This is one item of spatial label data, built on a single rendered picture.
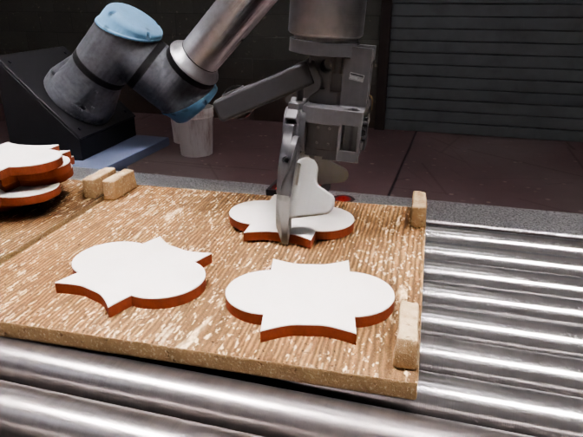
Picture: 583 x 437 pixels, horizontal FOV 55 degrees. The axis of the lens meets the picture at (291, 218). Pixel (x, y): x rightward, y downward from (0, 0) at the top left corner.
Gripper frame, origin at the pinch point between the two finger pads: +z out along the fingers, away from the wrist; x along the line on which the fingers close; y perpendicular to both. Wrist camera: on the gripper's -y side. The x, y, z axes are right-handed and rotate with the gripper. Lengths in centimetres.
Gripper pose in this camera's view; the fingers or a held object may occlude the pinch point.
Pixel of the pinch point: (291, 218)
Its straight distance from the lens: 64.6
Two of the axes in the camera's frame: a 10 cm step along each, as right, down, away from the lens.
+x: 2.3, -3.6, 9.0
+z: -0.7, 9.2, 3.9
